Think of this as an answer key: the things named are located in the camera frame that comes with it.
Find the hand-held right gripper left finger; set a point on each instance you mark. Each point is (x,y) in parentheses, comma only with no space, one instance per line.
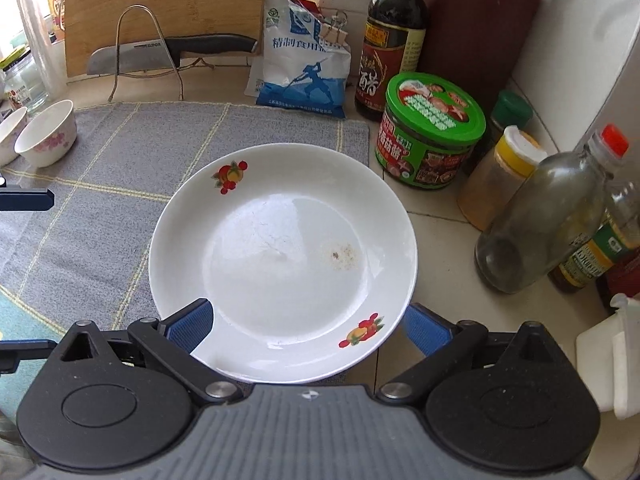
(190,322)

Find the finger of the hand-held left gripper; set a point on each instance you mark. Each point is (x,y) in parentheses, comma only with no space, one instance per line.
(25,199)
(27,350)

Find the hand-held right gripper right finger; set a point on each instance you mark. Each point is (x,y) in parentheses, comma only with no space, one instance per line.
(425,325)

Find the white bowl with pink flowers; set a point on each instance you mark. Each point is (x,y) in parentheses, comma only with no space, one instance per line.
(45,130)
(10,135)

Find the white plate with fruit print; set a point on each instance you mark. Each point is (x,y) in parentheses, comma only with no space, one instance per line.
(280,240)

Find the grey checkered dish mat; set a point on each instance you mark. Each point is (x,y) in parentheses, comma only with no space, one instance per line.
(100,185)

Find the glass jar with lid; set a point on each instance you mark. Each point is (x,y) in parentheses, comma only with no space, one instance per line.
(25,85)

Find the yellow cap spice jar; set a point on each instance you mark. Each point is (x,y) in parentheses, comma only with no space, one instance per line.
(490,185)

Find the tall plastic wrap roll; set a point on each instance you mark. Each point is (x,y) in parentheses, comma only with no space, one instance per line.
(37,45)

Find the red cap glass bottle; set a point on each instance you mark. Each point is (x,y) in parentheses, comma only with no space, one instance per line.
(540,210)

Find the white plastic container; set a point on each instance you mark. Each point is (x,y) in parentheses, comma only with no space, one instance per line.
(600,360)

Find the green label oil bottle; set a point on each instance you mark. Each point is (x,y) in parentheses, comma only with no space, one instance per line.
(590,255)

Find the orange cooking wine jug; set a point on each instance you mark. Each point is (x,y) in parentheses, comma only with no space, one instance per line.
(57,5)

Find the red label dark sauce bottle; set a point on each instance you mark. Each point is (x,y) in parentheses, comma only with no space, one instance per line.
(625,275)

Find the green lid sauce jar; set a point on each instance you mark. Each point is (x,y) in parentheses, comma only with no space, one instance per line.
(430,105)

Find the green cap spice jar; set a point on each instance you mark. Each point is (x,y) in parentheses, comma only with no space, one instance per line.
(510,110)

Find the bamboo cutting board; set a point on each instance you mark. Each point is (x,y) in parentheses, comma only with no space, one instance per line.
(165,0)

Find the white and blue salt bag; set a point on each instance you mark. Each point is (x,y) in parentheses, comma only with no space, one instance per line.
(300,70)

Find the dark vinegar bottle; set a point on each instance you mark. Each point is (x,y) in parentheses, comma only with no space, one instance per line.
(390,35)

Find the dark red knife block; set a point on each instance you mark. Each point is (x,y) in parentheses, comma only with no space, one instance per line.
(475,35)

